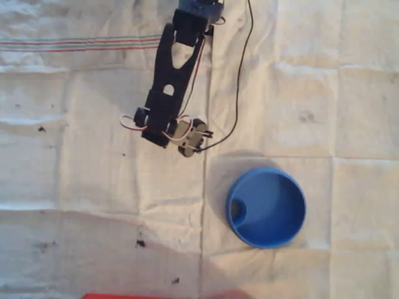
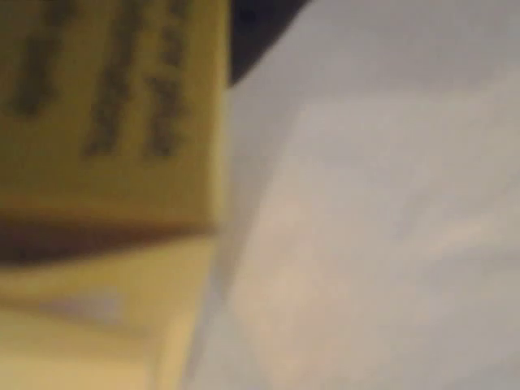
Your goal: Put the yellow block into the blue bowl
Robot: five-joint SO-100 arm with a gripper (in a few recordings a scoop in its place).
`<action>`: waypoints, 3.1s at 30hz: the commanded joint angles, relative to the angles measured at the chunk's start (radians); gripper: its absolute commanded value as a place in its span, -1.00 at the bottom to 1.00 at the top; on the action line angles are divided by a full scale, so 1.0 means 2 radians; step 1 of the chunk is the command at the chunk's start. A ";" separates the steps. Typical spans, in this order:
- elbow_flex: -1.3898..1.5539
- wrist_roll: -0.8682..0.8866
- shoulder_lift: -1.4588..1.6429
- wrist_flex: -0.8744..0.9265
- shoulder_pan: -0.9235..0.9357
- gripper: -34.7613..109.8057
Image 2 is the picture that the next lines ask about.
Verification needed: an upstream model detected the yellow rectangular block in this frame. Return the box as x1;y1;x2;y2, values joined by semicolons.
0;0;229;390

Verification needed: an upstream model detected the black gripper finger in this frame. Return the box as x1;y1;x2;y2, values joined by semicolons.
228;0;314;88

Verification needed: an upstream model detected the white stained tablecloth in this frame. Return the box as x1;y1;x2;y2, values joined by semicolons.
183;0;520;390

